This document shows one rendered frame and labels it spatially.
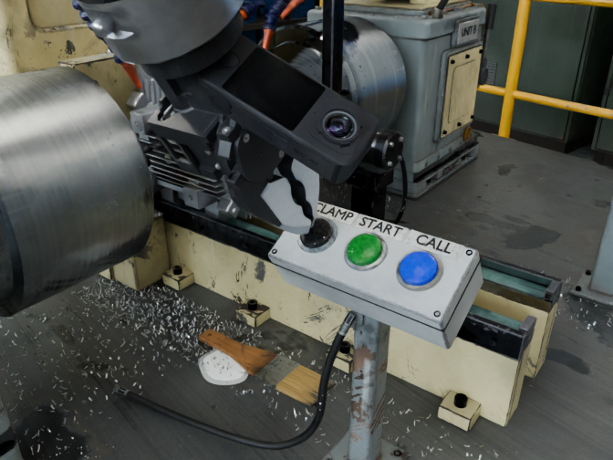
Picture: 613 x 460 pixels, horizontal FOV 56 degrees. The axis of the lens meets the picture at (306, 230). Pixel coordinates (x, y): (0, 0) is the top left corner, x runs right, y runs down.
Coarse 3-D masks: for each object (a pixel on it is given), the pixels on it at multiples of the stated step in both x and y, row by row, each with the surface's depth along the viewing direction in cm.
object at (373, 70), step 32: (288, 32) 99; (320, 32) 96; (352, 32) 101; (384, 32) 109; (320, 64) 97; (352, 64) 96; (384, 64) 102; (352, 96) 96; (384, 96) 103; (384, 128) 110
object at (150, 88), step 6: (138, 66) 86; (138, 72) 86; (144, 72) 85; (144, 78) 86; (150, 78) 85; (144, 84) 86; (150, 84) 86; (156, 84) 84; (144, 90) 87; (150, 90) 86; (156, 90) 85; (150, 96) 87; (156, 96) 86; (150, 102) 87; (156, 102) 86
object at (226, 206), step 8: (136, 96) 86; (144, 96) 86; (128, 104) 86; (136, 104) 86; (144, 104) 87; (224, 200) 82; (232, 200) 82; (216, 208) 82; (224, 208) 82; (232, 208) 82; (232, 216) 83
